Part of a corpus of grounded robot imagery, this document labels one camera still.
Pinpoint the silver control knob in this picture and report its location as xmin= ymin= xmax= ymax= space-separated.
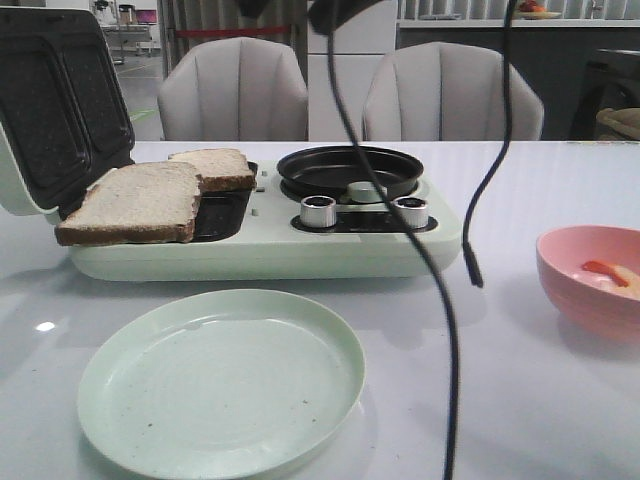
xmin=299 ymin=195 xmax=337 ymax=229
xmin=392 ymin=196 xmax=430 ymax=230

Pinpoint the orange cooked shrimp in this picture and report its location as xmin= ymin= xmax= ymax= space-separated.
xmin=581 ymin=260 xmax=639 ymax=300

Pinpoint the mint green sandwich maker lid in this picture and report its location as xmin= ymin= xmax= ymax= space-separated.
xmin=1 ymin=7 xmax=135 ymax=223

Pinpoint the mint green round plate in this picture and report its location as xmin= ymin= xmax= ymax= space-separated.
xmin=77 ymin=289 xmax=365 ymax=479

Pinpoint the left silver control knob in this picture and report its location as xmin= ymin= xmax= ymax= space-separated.
xmin=299 ymin=195 xmax=337 ymax=229

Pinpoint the black cable with plug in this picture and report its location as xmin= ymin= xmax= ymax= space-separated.
xmin=462 ymin=0 xmax=517 ymax=289

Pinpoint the left grey upholstered chair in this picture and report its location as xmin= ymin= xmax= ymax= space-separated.
xmin=158 ymin=37 xmax=308 ymax=141

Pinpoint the right silver control knob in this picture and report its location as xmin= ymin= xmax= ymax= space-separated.
xmin=392 ymin=196 xmax=430 ymax=230

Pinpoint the grey upholstered chair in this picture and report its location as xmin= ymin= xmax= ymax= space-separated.
xmin=158 ymin=37 xmax=308 ymax=141
xmin=362 ymin=41 xmax=546 ymax=142

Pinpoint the black round frying pan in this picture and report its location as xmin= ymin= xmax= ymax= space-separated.
xmin=277 ymin=145 xmax=424 ymax=200

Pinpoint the black hanging cable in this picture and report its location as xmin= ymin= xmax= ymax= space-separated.
xmin=307 ymin=0 xmax=461 ymax=480

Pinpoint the mint green breakfast maker base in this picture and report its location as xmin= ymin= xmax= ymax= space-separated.
xmin=68 ymin=159 xmax=462 ymax=283

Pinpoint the right grey upholstered chair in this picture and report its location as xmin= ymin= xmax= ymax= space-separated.
xmin=362 ymin=41 xmax=546 ymax=142

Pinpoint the dark appliance at right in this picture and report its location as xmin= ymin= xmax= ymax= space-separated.
xmin=569 ymin=49 xmax=639 ymax=140

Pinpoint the fruit plate on counter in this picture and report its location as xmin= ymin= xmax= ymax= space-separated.
xmin=513 ymin=0 xmax=562 ymax=20

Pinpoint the white cabinet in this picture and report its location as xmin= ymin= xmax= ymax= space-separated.
xmin=307 ymin=1 xmax=397 ymax=141

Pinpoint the white bread slice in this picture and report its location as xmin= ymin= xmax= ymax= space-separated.
xmin=55 ymin=162 xmax=202 ymax=246
xmin=168 ymin=148 xmax=255 ymax=192

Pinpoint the grey counter with white top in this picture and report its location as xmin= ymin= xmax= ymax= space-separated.
xmin=396 ymin=19 xmax=639 ymax=140

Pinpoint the pink plastic bowl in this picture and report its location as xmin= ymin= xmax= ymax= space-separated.
xmin=536 ymin=225 xmax=639 ymax=344

